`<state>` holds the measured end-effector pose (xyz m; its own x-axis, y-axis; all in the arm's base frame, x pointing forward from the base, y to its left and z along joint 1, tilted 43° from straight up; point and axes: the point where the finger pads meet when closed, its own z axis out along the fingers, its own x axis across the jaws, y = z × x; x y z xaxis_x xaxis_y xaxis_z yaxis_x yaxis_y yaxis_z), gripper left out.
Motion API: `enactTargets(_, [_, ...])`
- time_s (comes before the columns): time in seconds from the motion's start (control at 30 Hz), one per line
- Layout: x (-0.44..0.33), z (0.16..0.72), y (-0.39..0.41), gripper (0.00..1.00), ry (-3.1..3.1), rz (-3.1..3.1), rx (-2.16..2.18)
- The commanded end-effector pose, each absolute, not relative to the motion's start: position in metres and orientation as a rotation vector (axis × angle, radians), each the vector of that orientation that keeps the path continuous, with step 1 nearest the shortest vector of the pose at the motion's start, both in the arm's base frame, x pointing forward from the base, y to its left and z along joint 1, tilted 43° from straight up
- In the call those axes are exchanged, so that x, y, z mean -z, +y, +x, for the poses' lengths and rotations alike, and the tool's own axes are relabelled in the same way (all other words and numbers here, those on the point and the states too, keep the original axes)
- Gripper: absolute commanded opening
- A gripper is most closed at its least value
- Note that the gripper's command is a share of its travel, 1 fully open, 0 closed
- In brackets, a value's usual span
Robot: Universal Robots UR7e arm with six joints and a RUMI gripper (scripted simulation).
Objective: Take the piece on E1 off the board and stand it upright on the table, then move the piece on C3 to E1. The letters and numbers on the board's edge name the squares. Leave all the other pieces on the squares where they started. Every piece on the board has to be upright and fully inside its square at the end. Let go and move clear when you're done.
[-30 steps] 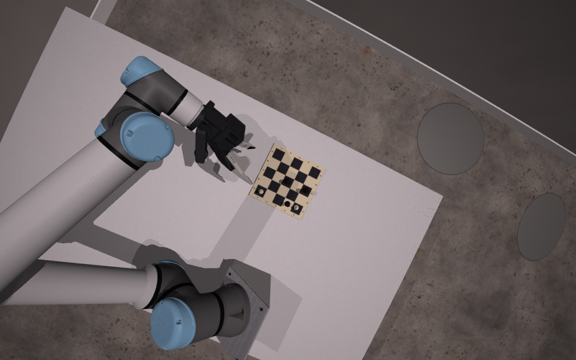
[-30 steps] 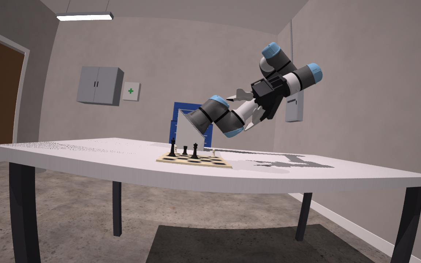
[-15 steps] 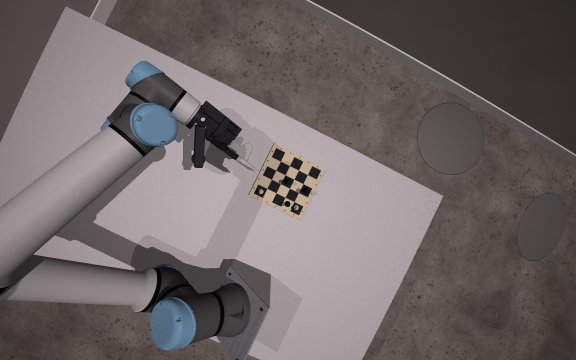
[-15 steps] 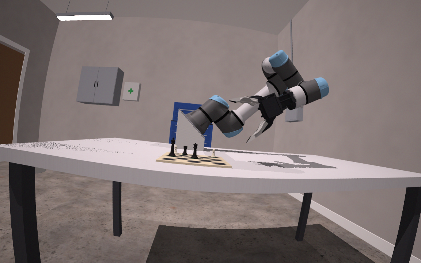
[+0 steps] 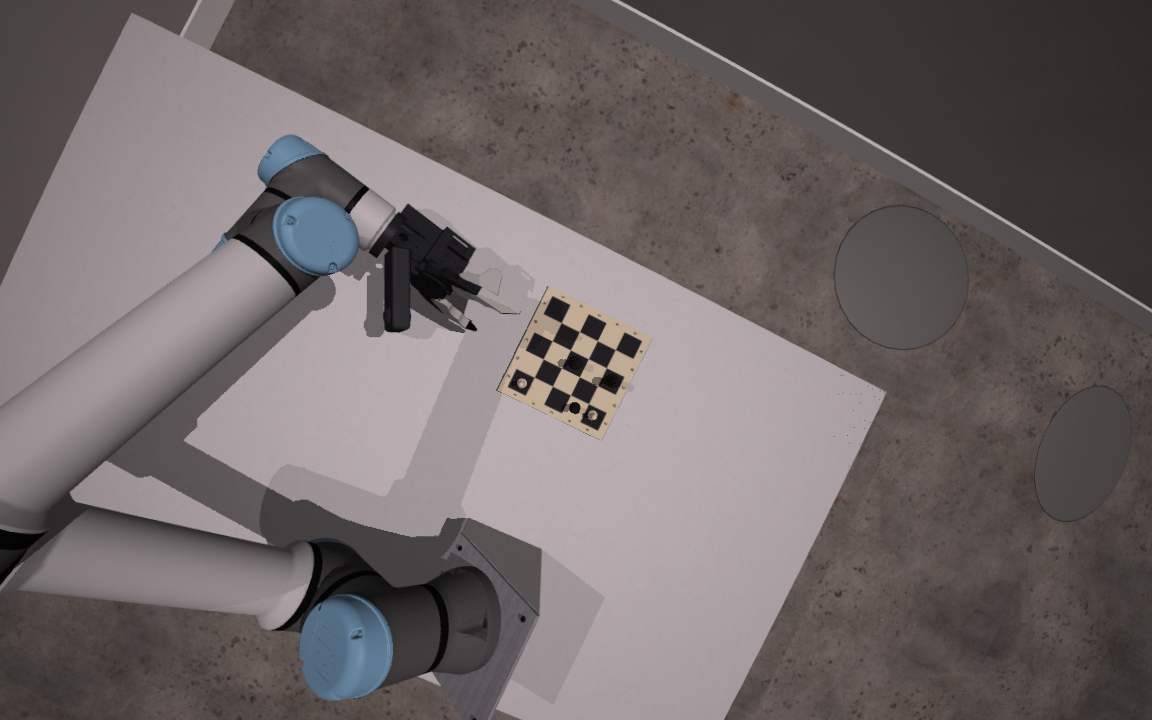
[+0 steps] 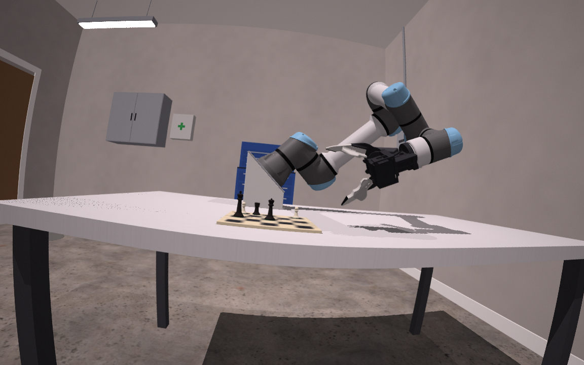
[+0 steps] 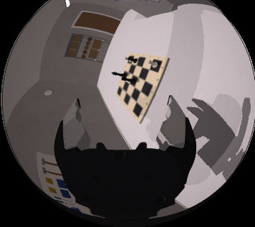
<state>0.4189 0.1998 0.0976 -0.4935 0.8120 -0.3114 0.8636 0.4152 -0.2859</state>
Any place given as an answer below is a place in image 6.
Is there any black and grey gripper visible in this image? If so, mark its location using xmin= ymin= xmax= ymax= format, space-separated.
xmin=326 ymin=142 xmax=419 ymax=206

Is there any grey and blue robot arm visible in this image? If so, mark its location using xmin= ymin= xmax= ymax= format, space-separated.
xmin=258 ymin=82 xmax=463 ymax=191

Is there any black and cream chessboard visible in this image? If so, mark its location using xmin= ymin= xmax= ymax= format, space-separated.
xmin=216 ymin=211 xmax=322 ymax=234

